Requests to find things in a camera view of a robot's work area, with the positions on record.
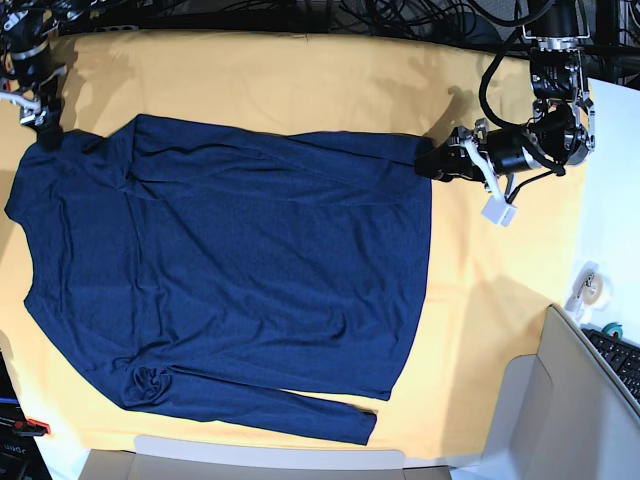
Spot yellow table cloth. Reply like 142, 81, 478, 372
1, 30, 586, 460

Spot clear tape dispenser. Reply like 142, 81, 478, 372
564, 261, 614, 323

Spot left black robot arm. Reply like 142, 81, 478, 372
414, 1, 595, 202

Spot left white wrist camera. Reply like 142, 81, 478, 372
482, 196, 517, 227

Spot navy blue long-sleeve shirt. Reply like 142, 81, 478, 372
5, 115, 432, 445

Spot cardboard box right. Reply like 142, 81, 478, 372
478, 306, 639, 479

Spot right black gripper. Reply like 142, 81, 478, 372
20, 63, 67, 152

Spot green tape roll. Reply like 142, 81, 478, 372
601, 322, 623, 342

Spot black keyboard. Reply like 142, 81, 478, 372
581, 328, 639, 414

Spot red clamp bottom left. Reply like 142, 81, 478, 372
12, 419, 51, 437

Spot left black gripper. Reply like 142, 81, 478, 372
414, 119, 542, 193

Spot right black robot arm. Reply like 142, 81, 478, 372
1, 1, 69, 151

